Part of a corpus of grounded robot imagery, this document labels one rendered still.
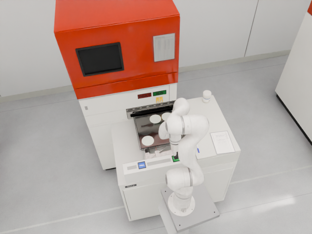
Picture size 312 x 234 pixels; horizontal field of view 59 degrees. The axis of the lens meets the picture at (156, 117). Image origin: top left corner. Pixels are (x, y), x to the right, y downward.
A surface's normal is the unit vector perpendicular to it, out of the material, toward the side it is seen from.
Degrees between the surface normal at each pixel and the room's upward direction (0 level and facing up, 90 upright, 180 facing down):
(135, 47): 90
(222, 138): 0
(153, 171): 90
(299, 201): 0
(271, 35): 90
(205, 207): 3
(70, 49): 90
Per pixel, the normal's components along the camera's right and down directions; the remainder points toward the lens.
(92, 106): 0.21, 0.73
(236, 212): -0.04, -0.65
